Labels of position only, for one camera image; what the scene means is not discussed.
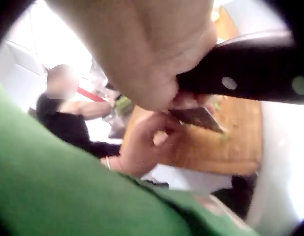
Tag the person's left hand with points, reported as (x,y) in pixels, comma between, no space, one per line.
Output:
(139,150)

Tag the person's right hand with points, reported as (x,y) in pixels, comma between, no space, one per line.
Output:
(142,49)

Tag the person's left fingers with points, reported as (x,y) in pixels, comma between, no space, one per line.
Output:
(166,129)

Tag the person's right fingers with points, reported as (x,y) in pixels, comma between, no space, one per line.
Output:
(189,100)

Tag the chopped green vegetable pieces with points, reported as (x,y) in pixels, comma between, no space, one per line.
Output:
(225,134)

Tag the green leafy vegetable bunch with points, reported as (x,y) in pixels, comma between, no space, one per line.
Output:
(123,104)

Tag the wooden cutting board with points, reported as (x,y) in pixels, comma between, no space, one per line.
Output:
(216,150)

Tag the white round bowl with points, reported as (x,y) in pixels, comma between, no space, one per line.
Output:
(282,152)

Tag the person's body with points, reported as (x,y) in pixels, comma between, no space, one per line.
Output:
(56,177)

